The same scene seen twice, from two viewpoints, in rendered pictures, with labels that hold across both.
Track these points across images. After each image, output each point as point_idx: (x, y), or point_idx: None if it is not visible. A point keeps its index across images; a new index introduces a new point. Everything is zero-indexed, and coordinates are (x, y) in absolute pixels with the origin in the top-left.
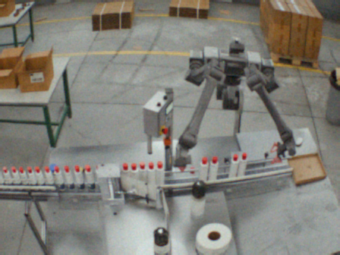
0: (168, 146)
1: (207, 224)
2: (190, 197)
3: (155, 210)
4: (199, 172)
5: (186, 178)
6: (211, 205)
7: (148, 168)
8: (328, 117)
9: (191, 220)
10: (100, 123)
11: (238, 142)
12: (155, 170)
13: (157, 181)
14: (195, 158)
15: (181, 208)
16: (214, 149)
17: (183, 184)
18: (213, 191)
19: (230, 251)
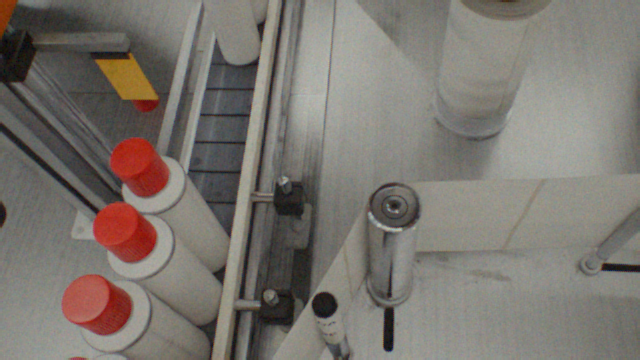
0: (16, 42)
1: (552, 66)
2: (342, 114)
3: (416, 311)
4: (221, 20)
5: (201, 116)
6: (417, 36)
7: (129, 265)
8: None
9: (516, 132)
10: None
11: None
12: (66, 268)
13: (205, 249)
14: (67, 77)
15: (414, 170)
16: (50, 1)
17: (253, 123)
18: (301, 36)
19: None
